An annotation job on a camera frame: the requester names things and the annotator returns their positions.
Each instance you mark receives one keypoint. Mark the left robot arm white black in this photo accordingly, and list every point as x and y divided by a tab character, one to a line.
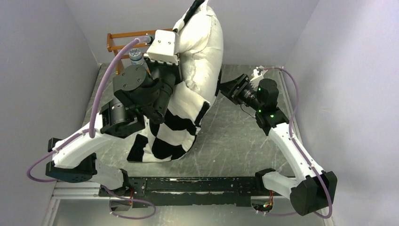
140	93

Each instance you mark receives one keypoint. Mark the black white checkered pillowcase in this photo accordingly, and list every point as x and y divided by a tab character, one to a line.
168	141

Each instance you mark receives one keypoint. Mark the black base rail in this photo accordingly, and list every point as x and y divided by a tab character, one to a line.
161	191

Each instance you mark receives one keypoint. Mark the white pillow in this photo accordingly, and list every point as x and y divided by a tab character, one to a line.
201	54

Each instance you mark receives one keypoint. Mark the blue white round jar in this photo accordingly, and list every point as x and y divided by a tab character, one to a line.
136	56

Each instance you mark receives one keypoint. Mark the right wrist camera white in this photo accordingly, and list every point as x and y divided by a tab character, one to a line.
257	75

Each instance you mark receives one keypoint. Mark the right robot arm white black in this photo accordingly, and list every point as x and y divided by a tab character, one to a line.
312	188

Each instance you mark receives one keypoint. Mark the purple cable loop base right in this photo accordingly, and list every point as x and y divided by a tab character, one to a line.
274	213

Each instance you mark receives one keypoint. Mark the wooden shelf rack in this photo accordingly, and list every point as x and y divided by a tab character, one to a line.
115	43

